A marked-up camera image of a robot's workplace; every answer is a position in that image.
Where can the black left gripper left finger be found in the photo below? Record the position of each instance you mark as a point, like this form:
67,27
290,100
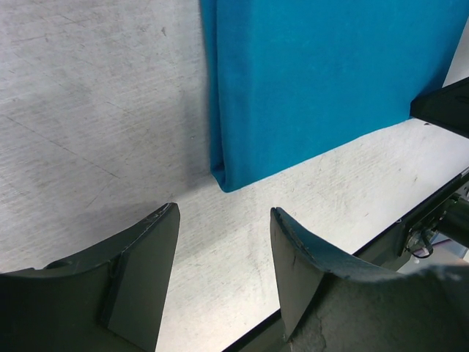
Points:
108,297

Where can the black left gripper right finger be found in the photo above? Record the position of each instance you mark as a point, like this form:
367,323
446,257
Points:
333,301

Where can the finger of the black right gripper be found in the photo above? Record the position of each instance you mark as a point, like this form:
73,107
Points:
447,108

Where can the teal blue t shirt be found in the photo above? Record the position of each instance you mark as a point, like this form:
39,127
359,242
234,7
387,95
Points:
290,80

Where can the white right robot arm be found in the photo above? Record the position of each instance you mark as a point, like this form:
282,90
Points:
446,211

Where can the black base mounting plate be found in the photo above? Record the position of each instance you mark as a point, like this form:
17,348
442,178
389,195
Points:
391,249

